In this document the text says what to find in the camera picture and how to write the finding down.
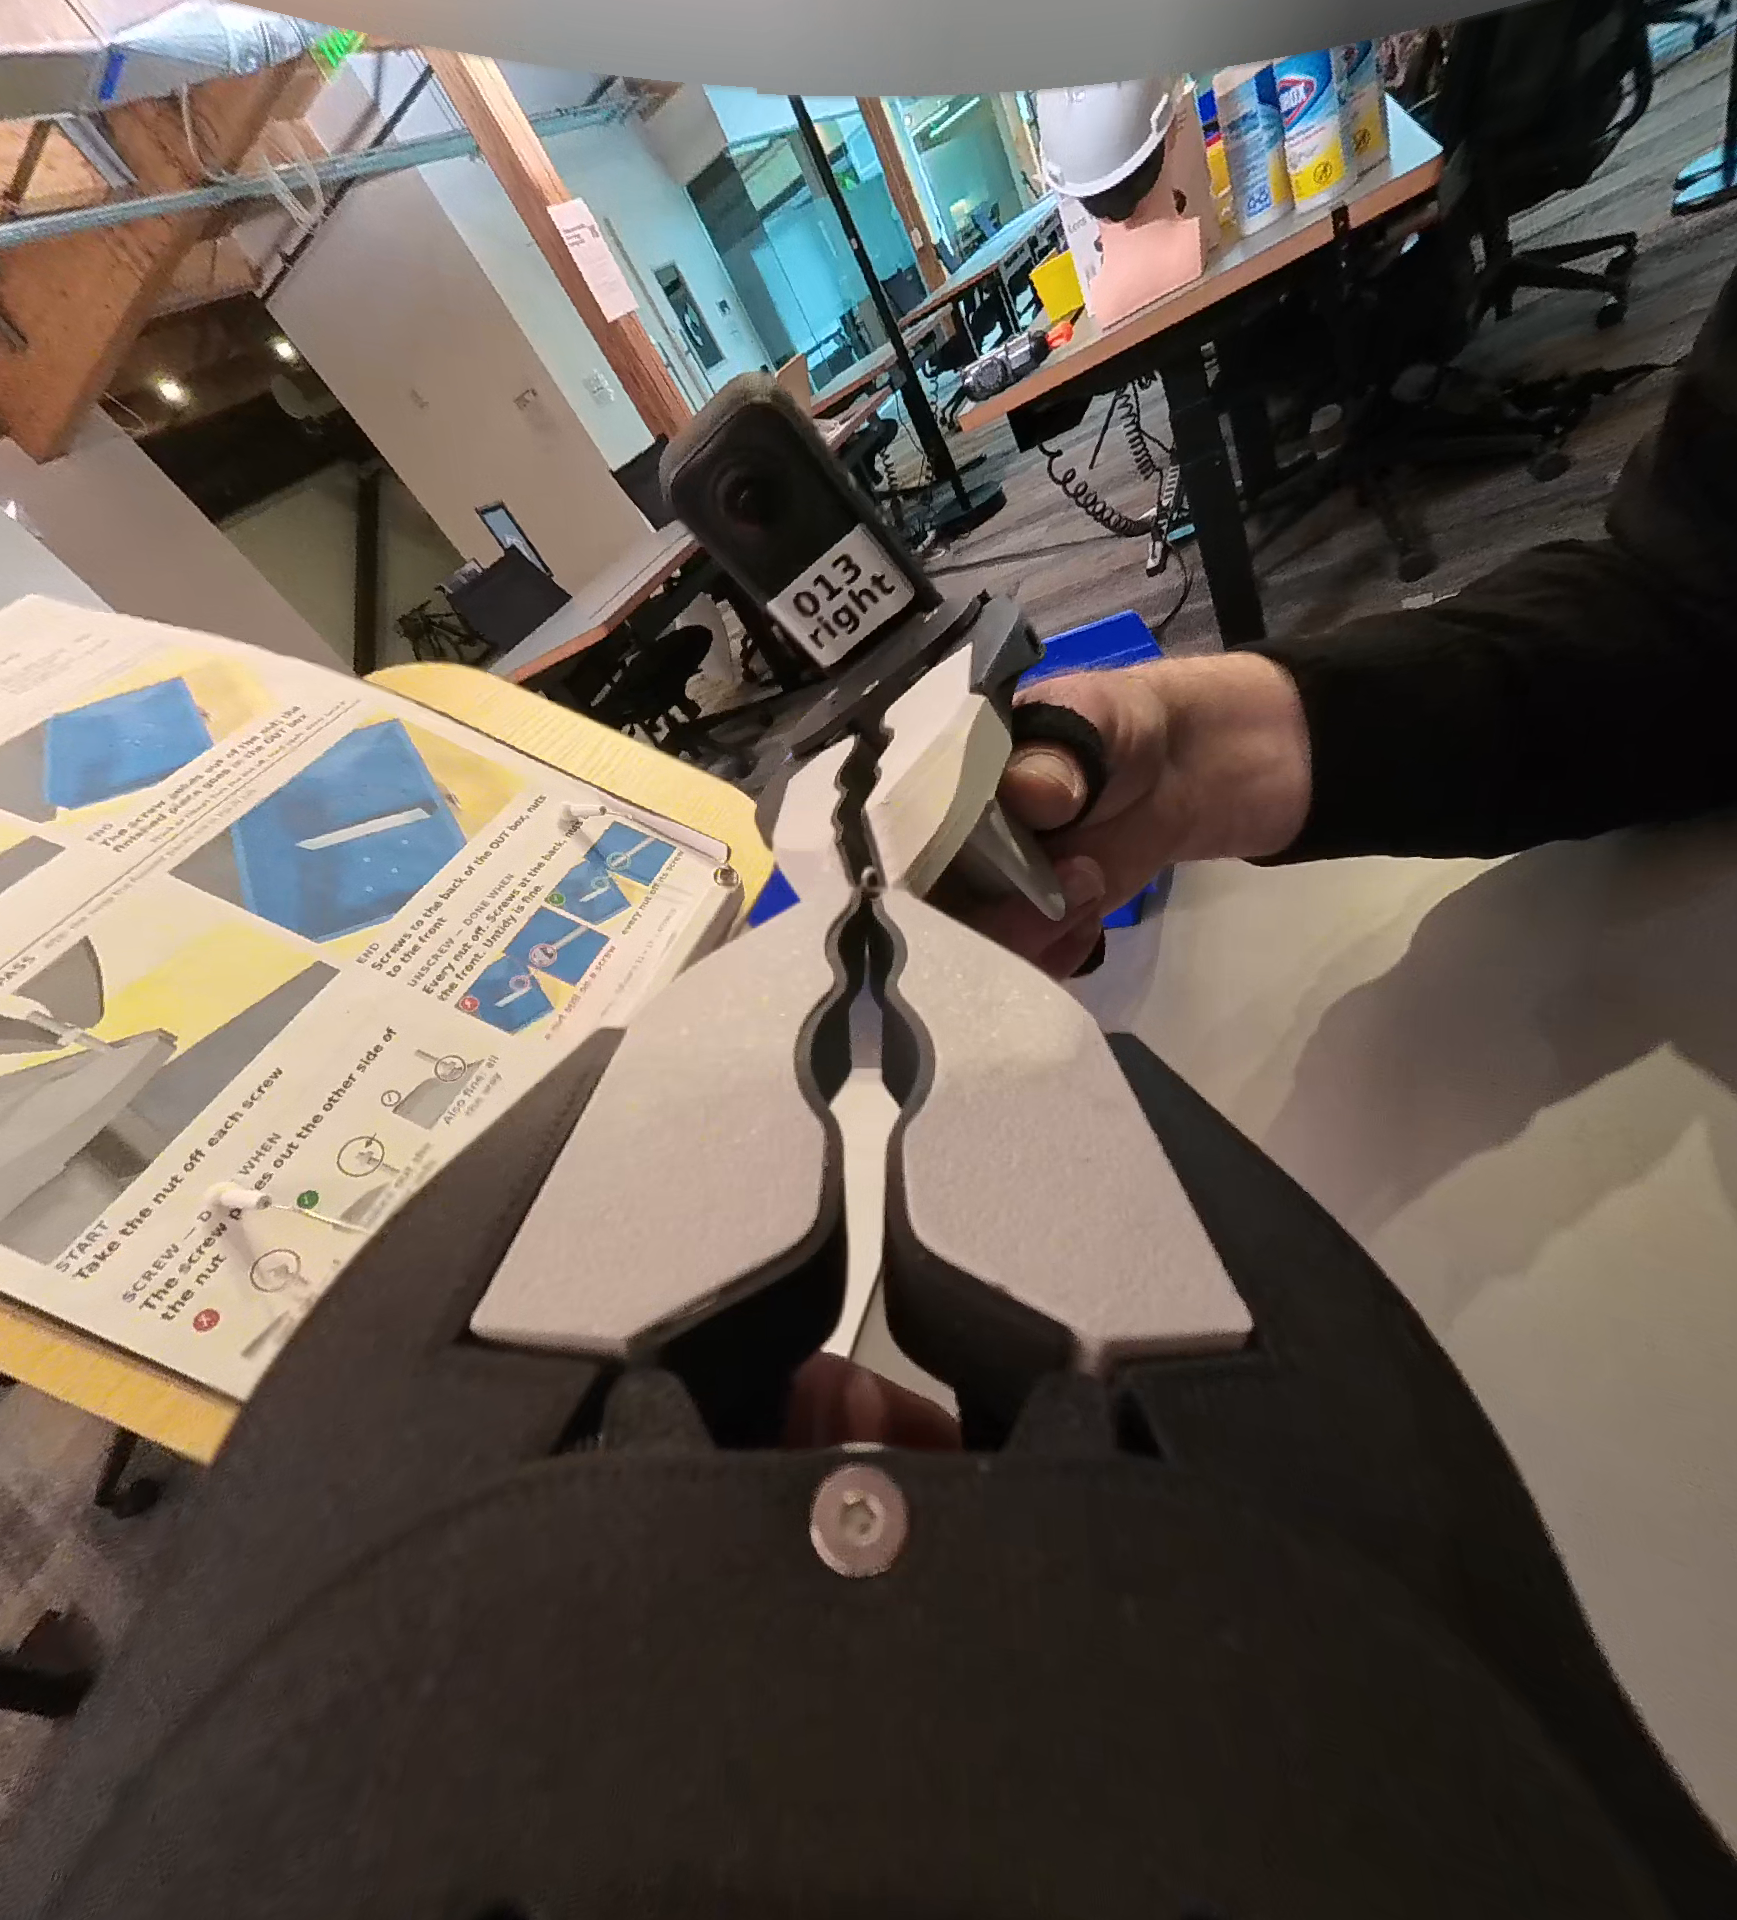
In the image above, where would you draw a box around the black coiled cable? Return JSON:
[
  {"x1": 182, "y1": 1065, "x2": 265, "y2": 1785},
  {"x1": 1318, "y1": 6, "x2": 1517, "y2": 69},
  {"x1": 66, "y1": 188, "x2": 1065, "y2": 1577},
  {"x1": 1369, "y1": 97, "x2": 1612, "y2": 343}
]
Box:
[{"x1": 1044, "y1": 379, "x2": 1164, "y2": 577}]

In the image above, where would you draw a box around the person's right hand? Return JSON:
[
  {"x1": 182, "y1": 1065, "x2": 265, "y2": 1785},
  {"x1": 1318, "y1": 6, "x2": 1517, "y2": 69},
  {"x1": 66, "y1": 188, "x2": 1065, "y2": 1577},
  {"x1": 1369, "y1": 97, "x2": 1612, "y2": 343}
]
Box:
[{"x1": 994, "y1": 650, "x2": 1314, "y2": 977}]

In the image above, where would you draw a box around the wooden top desk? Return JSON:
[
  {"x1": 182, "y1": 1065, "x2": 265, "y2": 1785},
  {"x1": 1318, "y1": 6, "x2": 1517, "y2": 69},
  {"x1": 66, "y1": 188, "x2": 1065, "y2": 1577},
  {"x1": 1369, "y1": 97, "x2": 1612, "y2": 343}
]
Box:
[{"x1": 957, "y1": 97, "x2": 1449, "y2": 647}]

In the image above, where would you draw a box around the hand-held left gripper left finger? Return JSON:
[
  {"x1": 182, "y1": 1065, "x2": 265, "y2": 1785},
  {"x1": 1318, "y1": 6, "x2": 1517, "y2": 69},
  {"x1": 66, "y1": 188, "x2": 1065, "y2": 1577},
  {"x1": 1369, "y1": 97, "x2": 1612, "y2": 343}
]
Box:
[{"x1": 468, "y1": 885, "x2": 858, "y2": 1364}]

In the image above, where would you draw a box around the wooden post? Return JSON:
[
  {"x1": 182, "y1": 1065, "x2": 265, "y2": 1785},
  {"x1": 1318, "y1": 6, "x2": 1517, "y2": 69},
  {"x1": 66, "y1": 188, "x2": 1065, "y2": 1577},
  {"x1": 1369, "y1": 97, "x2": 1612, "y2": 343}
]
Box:
[{"x1": 424, "y1": 55, "x2": 695, "y2": 442}]

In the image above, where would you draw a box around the white hard hat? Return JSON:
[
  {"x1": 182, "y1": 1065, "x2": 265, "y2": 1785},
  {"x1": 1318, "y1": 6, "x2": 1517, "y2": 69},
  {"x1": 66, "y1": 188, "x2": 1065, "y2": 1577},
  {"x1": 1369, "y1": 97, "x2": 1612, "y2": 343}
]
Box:
[{"x1": 1032, "y1": 74, "x2": 1187, "y2": 204}]

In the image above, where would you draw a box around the white wipes canister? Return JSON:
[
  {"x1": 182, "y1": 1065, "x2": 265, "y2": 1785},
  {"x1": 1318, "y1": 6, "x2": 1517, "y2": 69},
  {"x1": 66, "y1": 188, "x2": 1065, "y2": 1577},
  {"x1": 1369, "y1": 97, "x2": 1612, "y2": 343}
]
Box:
[
  {"x1": 1331, "y1": 38, "x2": 1394, "y2": 184},
  {"x1": 1269, "y1": 50, "x2": 1353, "y2": 216},
  {"x1": 1213, "y1": 61, "x2": 1299, "y2": 238}
]

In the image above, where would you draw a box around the white paper notice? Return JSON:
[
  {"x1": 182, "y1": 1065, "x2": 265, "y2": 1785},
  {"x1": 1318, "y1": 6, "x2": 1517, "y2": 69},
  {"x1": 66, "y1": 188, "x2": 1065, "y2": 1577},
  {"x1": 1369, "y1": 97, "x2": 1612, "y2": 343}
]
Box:
[{"x1": 545, "y1": 198, "x2": 640, "y2": 318}]

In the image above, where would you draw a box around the black round stand base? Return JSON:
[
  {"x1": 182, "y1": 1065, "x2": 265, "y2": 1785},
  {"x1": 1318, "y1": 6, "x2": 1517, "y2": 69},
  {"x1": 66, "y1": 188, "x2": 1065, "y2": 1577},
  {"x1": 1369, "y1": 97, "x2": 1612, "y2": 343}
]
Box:
[{"x1": 1676, "y1": 0, "x2": 1737, "y2": 206}]

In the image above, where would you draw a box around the black pole stand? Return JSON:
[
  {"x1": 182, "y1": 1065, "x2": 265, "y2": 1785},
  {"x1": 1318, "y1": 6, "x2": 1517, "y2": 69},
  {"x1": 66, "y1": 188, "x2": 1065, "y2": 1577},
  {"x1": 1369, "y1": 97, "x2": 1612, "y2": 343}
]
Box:
[{"x1": 790, "y1": 93, "x2": 1012, "y2": 531}]

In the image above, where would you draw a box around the black office chair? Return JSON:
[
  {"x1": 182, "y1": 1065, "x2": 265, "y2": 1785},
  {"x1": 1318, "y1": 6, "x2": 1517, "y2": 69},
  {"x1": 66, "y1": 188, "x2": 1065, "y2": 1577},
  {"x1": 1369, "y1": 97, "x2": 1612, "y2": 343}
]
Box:
[{"x1": 1387, "y1": 6, "x2": 1648, "y2": 448}]

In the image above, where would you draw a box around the printed instruction sheet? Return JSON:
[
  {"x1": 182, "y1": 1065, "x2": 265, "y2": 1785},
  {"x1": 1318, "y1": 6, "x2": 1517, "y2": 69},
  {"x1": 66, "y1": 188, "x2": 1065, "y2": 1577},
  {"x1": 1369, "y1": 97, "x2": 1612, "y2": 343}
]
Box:
[{"x1": 0, "y1": 596, "x2": 743, "y2": 1359}]

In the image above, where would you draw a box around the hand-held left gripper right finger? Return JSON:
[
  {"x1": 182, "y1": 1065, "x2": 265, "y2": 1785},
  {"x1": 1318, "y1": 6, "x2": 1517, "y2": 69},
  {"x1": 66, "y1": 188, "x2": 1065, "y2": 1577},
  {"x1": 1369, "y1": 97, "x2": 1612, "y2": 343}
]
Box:
[{"x1": 872, "y1": 891, "x2": 1256, "y2": 1373}]

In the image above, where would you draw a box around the blue plastic bin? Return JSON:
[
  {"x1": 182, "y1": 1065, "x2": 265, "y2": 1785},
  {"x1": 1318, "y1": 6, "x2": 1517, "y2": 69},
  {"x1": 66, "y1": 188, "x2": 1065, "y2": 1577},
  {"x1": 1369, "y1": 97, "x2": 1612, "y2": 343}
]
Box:
[{"x1": 743, "y1": 608, "x2": 1174, "y2": 936}]

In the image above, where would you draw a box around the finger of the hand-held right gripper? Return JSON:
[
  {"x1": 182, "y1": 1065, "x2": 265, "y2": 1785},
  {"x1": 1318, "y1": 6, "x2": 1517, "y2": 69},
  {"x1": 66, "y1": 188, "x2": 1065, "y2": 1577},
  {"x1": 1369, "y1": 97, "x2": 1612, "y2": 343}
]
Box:
[
  {"x1": 766, "y1": 733, "x2": 872, "y2": 900},
  {"x1": 858, "y1": 661, "x2": 1071, "y2": 923}
]

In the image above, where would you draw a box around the person's left hand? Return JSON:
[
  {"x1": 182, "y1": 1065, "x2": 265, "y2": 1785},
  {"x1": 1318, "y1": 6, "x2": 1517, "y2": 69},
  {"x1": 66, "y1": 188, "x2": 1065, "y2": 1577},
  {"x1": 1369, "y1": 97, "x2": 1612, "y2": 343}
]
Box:
[{"x1": 790, "y1": 1349, "x2": 964, "y2": 1454}]

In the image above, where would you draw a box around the person's right forearm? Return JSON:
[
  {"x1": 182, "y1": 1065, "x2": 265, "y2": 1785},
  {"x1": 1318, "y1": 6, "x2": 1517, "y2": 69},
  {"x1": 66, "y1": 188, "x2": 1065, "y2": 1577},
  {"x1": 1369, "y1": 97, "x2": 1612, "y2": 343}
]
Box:
[{"x1": 1242, "y1": 148, "x2": 1737, "y2": 872}]

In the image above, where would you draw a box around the yellow wooden board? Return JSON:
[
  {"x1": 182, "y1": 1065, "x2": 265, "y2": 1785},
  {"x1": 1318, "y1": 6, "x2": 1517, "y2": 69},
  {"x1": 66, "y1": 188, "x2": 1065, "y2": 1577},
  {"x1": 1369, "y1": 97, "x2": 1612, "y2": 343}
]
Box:
[{"x1": 0, "y1": 661, "x2": 782, "y2": 1462}]

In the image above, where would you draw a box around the black monitor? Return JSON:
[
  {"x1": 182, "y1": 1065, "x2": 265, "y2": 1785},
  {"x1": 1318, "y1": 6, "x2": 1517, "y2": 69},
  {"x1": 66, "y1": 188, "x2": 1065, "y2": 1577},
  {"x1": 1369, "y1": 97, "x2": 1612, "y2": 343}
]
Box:
[{"x1": 476, "y1": 506, "x2": 568, "y2": 631}]

